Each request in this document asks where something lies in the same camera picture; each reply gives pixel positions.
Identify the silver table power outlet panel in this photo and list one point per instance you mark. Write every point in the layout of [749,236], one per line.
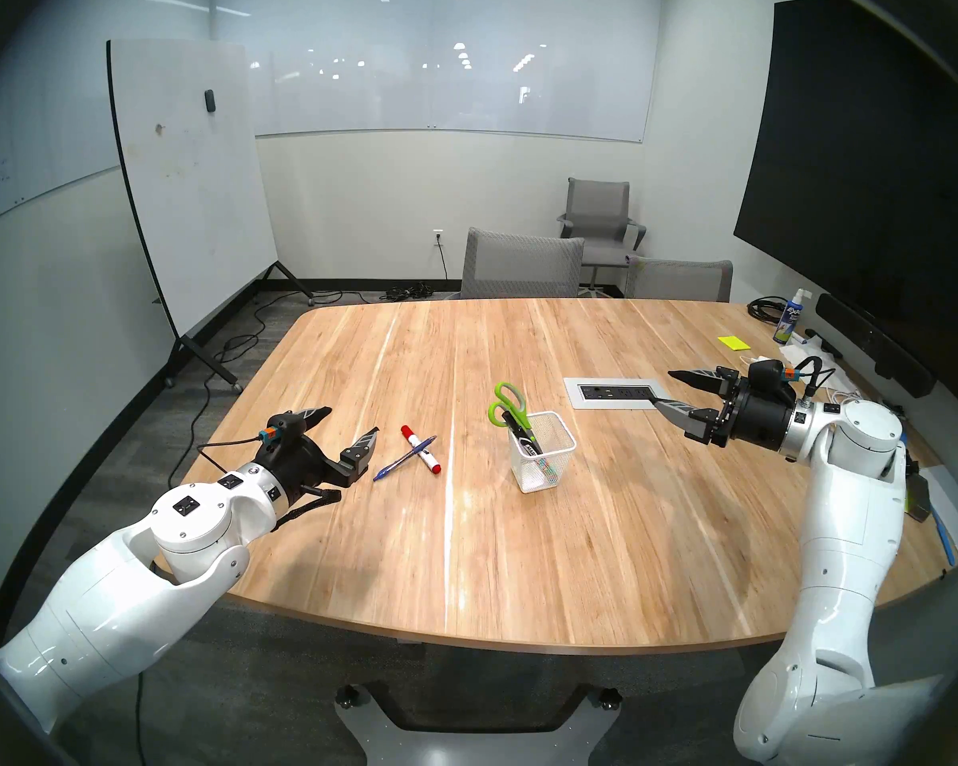
[573,393]

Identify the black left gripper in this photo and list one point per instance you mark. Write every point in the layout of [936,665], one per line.
[303,473]

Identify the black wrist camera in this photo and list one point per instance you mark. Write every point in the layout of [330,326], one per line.
[766,372]
[278,436]

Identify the white paper sheet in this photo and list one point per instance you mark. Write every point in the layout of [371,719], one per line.
[954,509]

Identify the whiteboard cleaner spray bottle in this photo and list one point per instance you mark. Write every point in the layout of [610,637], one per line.
[789,321]

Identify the red capped whiteboard marker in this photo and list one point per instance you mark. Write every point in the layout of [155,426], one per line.
[423,453]

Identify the black permanent marker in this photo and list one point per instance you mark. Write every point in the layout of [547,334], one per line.
[523,436]

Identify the grey mesh office chair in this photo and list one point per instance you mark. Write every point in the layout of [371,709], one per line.
[523,266]
[678,282]

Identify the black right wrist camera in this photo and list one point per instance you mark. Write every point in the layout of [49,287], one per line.
[766,372]

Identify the grey office chair with armrests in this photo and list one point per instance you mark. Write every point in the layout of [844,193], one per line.
[599,202]

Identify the large black wall screen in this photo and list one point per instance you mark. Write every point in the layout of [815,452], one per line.
[862,174]

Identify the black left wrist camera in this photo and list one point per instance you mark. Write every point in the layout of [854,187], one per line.
[278,436]

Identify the white mesh pen holder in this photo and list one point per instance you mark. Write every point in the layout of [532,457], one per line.
[555,469]

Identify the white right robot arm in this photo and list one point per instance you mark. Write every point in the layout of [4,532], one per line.
[846,533]

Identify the rolling white whiteboard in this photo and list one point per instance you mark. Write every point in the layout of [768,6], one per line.
[191,174]

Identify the blue stick tool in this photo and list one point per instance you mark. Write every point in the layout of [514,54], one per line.
[944,537]

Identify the black video sound bar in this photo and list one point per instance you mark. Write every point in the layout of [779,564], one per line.
[874,344]

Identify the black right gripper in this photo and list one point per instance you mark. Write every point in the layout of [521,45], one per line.
[758,417]

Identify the blue ballpoint pen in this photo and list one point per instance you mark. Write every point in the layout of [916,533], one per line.
[391,469]

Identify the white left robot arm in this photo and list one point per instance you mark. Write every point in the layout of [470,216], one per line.
[128,597]

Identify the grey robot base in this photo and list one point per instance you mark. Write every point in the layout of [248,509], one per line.
[479,744]

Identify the wall whiteboard with blue writing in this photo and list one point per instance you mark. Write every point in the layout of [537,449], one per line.
[48,118]

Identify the small black bottle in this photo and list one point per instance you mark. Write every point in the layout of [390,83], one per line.
[912,463]

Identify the wide glass wall whiteboard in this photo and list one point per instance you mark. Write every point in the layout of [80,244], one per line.
[447,70]

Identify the white power adapter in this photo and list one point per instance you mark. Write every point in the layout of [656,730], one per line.
[762,360]

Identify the yellow sticky note pad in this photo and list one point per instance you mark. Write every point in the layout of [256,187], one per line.
[734,342]

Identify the yellow and black pad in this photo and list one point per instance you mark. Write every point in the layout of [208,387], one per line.
[920,501]

